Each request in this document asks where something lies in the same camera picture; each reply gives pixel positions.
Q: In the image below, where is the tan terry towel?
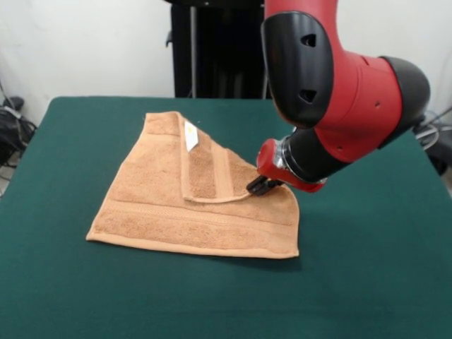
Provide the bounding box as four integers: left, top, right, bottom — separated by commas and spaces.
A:
85, 111, 300, 258

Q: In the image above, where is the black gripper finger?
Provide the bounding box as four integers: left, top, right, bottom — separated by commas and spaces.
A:
252, 180, 285, 197
245, 175, 268, 194

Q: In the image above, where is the black device with cables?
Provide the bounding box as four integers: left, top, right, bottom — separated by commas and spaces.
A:
0, 95, 38, 169
412, 109, 452, 176

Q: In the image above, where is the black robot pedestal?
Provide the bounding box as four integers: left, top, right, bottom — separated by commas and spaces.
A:
164, 0, 275, 100

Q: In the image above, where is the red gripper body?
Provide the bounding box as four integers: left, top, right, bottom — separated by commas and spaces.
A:
256, 138, 328, 194

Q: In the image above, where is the dark green table cloth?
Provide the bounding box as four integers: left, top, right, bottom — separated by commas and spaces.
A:
0, 95, 452, 339

